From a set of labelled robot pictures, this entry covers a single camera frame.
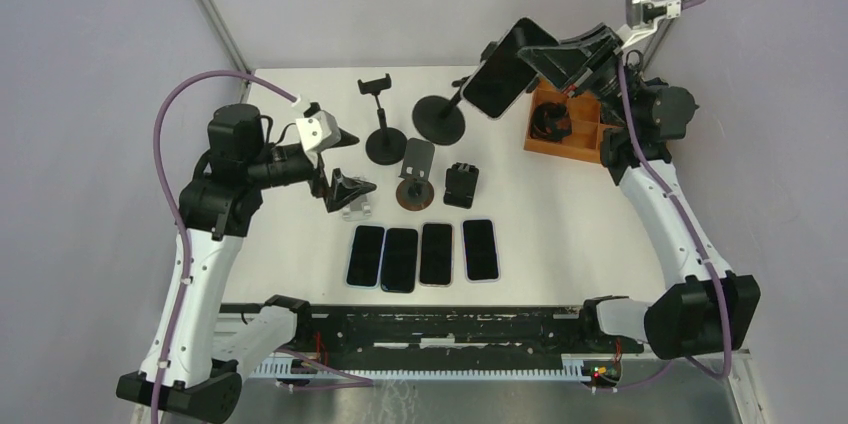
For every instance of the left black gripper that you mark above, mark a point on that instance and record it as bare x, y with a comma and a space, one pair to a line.
343, 189

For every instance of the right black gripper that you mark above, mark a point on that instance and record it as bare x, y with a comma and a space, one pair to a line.
566, 63

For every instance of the black phone stand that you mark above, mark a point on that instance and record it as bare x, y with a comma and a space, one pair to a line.
386, 145
438, 120

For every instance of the silver folding phone stand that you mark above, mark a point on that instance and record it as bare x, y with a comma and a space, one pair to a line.
358, 209

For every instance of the black round-base stand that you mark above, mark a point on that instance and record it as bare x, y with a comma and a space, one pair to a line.
415, 192

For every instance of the black smartphone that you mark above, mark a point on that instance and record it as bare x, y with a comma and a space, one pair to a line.
399, 260

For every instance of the light blue smartphone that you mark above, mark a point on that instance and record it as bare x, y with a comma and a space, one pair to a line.
365, 257

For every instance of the black folding stand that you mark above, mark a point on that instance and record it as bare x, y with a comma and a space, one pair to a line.
460, 185

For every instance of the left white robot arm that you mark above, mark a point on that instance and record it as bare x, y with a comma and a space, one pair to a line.
185, 371

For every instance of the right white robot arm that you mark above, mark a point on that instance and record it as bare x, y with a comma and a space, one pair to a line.
706, 307

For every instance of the orange wooden divided tray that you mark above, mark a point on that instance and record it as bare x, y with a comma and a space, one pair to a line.
588, 124

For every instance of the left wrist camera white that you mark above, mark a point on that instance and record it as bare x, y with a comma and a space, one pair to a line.
317, 129

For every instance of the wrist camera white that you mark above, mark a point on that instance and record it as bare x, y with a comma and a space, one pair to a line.
643, 17
317, 129

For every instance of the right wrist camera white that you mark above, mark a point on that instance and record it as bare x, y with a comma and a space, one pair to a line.
643, 17

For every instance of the white slotted cable duct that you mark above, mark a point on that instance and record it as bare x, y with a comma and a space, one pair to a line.
281, 366

